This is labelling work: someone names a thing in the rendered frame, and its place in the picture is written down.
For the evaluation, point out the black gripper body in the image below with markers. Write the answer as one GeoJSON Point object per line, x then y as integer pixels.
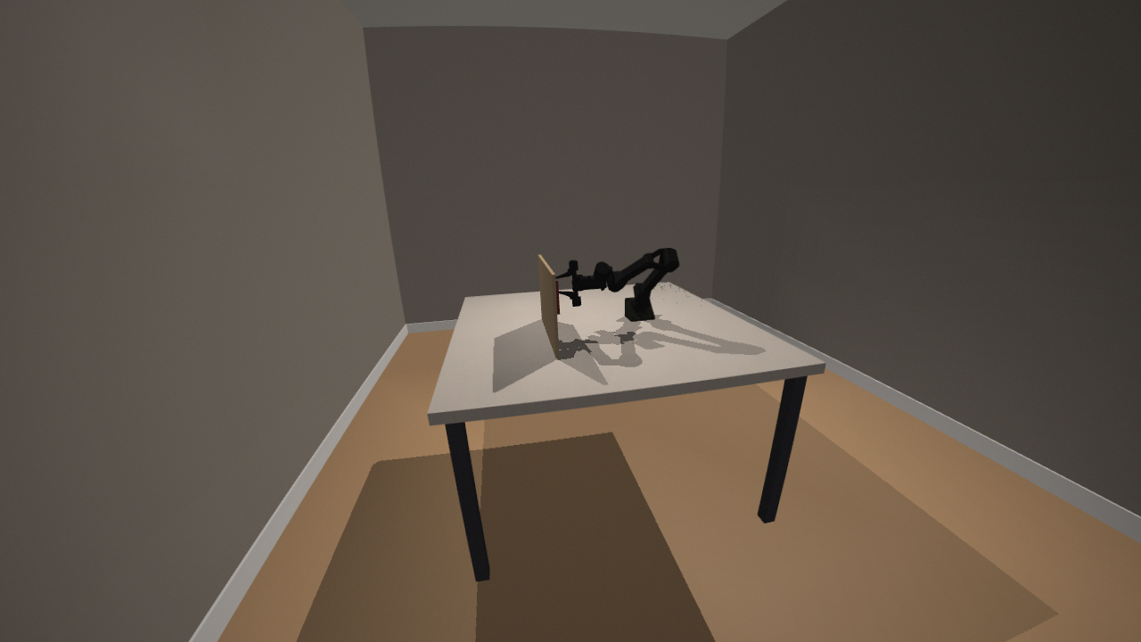
{"type": "Point", "coordinates": [581, 283]}

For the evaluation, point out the tan wall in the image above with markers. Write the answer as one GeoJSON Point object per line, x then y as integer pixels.
{"type": "Point", "coordinates": [548, 303]}

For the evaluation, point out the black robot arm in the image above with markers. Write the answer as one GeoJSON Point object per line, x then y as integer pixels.
{"type": "Point", "coordinates": [616, 280]}

